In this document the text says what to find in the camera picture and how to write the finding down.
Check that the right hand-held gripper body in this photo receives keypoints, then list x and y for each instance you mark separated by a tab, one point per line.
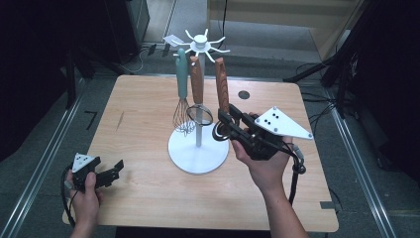
280	125

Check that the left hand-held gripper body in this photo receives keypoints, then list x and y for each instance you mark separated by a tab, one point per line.
81	162

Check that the white utensil rack stand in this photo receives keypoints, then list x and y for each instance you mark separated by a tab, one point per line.
198	155

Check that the person's left hand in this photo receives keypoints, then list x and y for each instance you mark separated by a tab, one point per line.
85	206

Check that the person's right hand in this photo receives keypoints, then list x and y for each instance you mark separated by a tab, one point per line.
270	175

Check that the black tripod stand legs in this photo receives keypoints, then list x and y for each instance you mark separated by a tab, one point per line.
310	70

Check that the black floor plug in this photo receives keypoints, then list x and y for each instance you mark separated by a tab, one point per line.
166	50
152	49

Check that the white paper tag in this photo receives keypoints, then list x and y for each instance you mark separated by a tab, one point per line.
170	40

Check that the light wooden panel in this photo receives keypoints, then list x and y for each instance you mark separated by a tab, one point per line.
280	13

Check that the black cabinet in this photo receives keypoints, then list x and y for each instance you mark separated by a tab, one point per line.
127	29

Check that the metal floor rail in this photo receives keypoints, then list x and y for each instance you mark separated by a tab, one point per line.
39	172
358	158

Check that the black metal stand frame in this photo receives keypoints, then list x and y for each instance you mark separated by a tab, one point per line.
70	82

